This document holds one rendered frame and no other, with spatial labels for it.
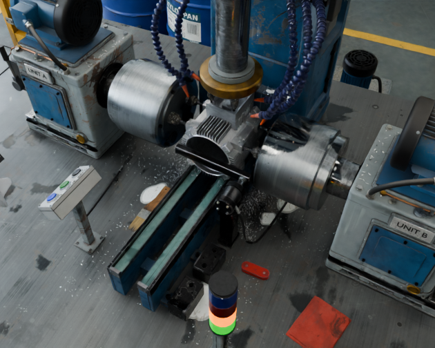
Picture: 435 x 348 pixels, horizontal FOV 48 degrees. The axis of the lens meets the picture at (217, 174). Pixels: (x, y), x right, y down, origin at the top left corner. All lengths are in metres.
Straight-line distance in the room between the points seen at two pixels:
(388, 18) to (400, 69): 0.64
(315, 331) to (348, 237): 0.27
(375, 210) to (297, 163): 0.23
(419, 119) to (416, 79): 2.46
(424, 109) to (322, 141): 0.29
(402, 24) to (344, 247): 2.93
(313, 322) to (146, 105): 0.79
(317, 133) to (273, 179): 0.17
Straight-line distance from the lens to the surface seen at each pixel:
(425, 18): 4.30
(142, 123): 1.53
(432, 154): 1.21
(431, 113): 1.21
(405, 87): 3.55
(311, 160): 1.33
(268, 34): 1.54
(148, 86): 1.52
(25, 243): 1.66
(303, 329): 1.43
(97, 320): 1.47
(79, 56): 1.64
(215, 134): 1.43
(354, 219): 1.34
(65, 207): 1.37
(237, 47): 1.32
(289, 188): 1.36
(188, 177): 1.56
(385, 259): 1.40
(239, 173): 1.42
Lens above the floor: 2.11
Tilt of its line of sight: 49 degrees down
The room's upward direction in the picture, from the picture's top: straight up
